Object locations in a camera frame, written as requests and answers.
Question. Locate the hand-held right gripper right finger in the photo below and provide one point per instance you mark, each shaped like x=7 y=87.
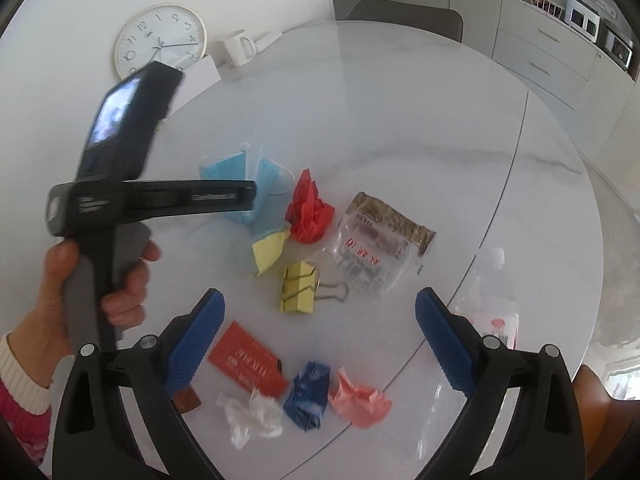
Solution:
x=445 y=345

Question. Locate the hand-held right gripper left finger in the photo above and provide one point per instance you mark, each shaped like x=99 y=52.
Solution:
x=195 y=345

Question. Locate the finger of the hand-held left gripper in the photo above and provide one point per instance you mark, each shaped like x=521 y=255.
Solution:
x=200 y=197

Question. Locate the red card packet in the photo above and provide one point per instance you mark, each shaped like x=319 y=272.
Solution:
x=245 y=357

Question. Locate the clear plastic bottle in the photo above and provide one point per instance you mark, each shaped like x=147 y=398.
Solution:
x=495 y=320

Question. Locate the small brown wrapper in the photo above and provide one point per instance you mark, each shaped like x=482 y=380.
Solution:
x=189 y=401

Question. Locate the blue face mask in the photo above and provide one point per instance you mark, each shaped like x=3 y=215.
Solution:
x=270 y=175

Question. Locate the yellow paper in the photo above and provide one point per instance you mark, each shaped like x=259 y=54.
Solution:
x=267 y=252

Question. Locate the white plastic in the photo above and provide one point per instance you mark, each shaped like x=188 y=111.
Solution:
x=255 y=417

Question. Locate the pink paper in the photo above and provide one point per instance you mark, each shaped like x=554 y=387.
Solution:
x=357 y=400

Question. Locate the red paper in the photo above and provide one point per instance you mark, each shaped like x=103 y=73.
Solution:
x=310 y=215

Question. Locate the clear plastic packet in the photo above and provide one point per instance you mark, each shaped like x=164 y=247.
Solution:
x=370 y=257

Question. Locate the yellow binder clip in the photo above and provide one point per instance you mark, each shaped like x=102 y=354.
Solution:
x=297 y=285

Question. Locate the blue paper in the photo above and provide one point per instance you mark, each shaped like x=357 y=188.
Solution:
x=305 y=395

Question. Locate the brown foil packet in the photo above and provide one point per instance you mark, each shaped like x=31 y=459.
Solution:
x=390 y=215

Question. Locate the person's left forearm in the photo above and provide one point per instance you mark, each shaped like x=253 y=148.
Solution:
x=20 y=380

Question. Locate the person's left hand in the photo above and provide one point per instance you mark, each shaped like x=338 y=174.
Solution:
x=40 y=310

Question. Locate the white box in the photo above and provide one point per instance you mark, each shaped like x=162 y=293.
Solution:
x=200 y=77

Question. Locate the white mug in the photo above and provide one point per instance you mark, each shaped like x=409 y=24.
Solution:
x=235 y=50

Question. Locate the orange chair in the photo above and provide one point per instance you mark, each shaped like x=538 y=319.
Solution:
x=597 y=402

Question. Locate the white power strip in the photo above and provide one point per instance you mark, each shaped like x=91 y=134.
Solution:
x=267 y=39

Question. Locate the grey chair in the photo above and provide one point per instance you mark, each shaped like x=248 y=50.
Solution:
x=400 y=12

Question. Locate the light grey drawer cabinet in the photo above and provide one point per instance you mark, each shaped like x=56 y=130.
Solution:
x=540 y=50

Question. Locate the silver countertop appliance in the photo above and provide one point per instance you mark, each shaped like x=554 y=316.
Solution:
x=620 y=47

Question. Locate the dish rack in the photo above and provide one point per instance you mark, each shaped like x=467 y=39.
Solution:
x=545 y=6

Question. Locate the white countertop appliance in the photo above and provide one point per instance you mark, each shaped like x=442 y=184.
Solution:
x=582 y=17

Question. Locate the white round wall clock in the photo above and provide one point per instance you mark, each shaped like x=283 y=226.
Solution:
x=150 y=30

